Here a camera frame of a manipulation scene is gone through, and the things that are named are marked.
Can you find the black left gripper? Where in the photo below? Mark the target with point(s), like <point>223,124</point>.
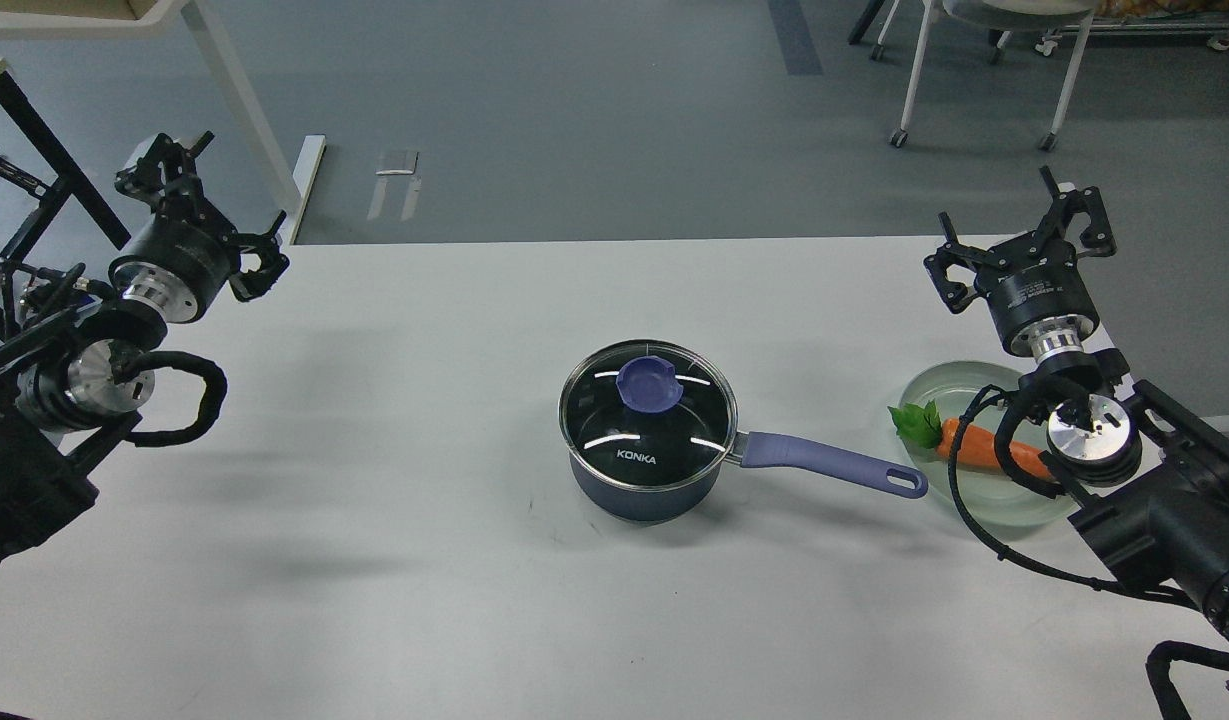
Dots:
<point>172,265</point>

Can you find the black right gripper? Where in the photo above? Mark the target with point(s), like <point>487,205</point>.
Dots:
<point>1039,295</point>

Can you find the blue pot with handle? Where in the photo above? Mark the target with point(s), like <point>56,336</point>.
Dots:
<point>645,478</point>

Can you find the glass lid with blue knob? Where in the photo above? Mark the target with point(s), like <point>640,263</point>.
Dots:
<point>646,386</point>

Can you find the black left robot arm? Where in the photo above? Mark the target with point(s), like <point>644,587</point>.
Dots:
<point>82,368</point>

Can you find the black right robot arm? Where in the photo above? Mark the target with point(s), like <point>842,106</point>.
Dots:
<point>1149,478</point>

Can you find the black metal rack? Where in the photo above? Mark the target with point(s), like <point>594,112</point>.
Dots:
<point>69,183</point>

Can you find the orange toy carrot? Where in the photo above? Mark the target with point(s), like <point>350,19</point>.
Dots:
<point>924,428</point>

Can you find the clear glass plate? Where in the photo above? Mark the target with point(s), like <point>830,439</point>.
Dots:
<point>993,499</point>

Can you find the white chair with casters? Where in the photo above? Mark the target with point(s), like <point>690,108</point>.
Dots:
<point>1007,19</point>

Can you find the metal cart base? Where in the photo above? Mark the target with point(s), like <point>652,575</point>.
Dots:
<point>1118,23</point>

